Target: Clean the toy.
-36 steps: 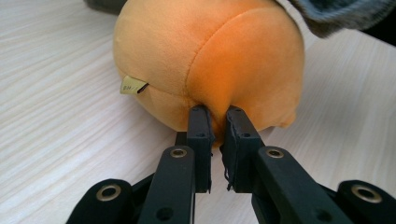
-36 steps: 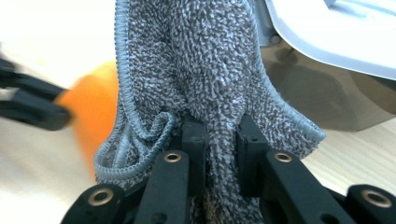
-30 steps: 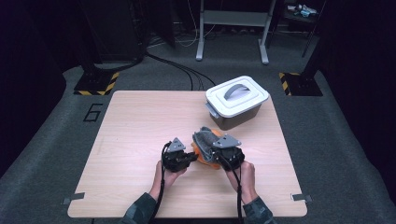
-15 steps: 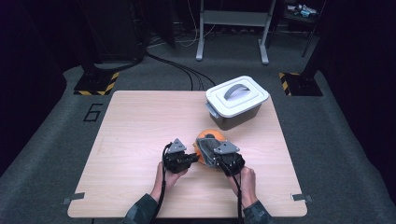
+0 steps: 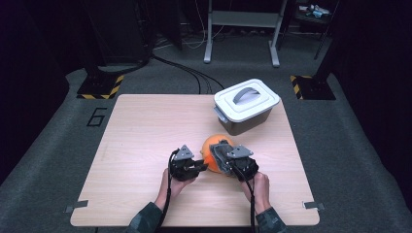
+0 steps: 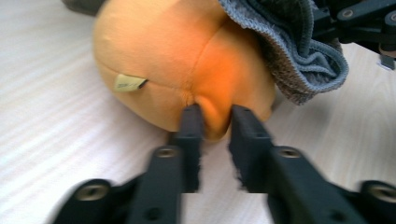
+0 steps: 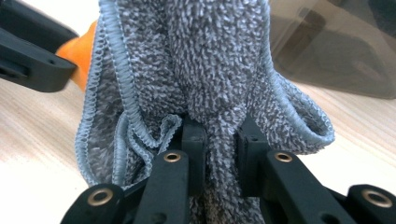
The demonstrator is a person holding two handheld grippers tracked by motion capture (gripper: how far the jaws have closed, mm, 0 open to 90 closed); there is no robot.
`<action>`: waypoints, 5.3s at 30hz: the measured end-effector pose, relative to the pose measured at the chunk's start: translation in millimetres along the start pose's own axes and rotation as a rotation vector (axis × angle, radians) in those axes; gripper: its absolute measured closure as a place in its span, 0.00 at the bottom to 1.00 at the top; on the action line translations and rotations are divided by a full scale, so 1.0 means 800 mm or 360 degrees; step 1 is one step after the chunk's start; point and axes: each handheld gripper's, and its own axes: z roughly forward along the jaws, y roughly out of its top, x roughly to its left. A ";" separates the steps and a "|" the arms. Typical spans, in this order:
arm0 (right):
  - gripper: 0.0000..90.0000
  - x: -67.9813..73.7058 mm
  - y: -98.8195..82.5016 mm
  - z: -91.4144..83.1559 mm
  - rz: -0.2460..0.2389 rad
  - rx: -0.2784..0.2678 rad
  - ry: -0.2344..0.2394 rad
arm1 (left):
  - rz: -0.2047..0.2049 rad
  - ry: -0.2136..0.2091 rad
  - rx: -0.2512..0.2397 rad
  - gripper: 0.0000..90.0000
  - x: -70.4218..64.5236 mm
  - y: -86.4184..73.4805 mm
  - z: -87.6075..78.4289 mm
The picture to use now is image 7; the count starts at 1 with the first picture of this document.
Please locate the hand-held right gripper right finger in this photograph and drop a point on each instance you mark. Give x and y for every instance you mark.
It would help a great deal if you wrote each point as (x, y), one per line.
(250, 161)

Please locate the grey towel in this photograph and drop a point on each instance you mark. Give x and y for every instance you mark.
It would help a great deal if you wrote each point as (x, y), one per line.
(211, 62)

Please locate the brown transparent storage box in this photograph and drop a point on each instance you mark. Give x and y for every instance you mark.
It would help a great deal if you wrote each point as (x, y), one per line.
(336, 56)

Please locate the orange plush toy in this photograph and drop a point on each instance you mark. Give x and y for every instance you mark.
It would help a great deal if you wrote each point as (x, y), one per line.
(81, 53)

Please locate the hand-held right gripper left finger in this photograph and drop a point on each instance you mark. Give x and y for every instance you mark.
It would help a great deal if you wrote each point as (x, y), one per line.
(196, 155)

